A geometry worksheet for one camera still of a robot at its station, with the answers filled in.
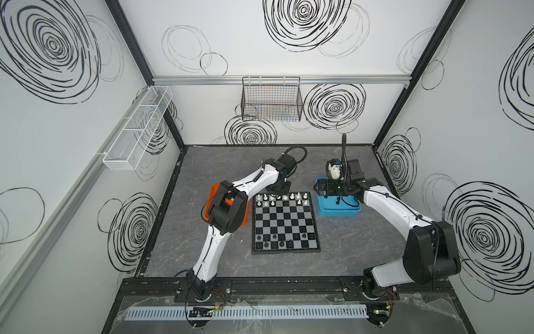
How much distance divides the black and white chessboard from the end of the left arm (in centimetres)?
4

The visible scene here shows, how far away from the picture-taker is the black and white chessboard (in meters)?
0.84

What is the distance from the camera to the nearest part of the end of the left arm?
28.3 inches
